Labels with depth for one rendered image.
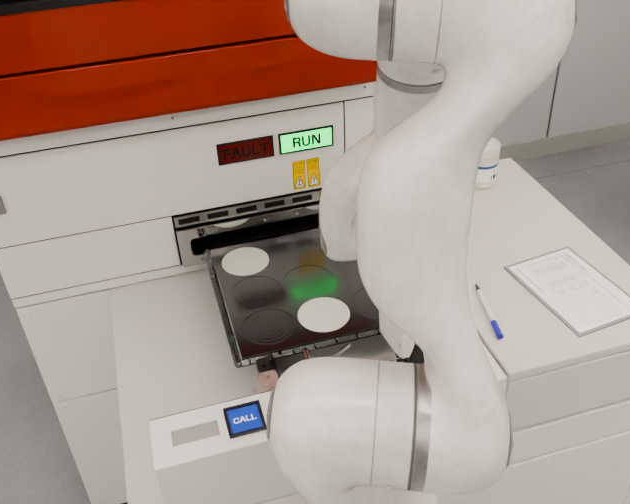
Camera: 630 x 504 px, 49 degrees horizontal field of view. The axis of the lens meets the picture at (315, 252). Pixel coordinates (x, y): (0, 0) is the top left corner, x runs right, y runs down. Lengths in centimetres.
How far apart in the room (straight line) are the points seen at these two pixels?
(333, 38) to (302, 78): 81
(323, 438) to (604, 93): 335
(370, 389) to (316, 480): 10
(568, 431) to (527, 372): 21
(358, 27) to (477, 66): 10
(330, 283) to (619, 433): 60
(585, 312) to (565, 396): 15
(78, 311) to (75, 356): 13
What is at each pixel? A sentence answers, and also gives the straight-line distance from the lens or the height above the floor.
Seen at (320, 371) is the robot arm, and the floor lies 130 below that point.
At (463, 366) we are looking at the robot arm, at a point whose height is 134.
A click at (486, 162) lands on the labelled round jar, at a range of 155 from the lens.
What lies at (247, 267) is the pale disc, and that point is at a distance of 146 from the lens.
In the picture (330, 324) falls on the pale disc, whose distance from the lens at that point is 131.
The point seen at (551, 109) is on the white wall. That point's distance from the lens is 372.
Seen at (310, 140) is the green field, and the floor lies 110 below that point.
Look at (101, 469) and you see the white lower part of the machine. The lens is 202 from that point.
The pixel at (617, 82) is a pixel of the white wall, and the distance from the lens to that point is 388.
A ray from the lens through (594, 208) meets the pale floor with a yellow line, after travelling 344.
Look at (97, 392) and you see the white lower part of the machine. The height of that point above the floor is 52.
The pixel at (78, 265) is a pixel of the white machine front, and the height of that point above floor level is 90.
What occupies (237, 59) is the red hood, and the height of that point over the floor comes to 131.
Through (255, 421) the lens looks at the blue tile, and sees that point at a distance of 107.
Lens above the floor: 178
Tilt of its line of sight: 36 degrees down
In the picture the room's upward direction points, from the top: 3 degrees counter-clockwise
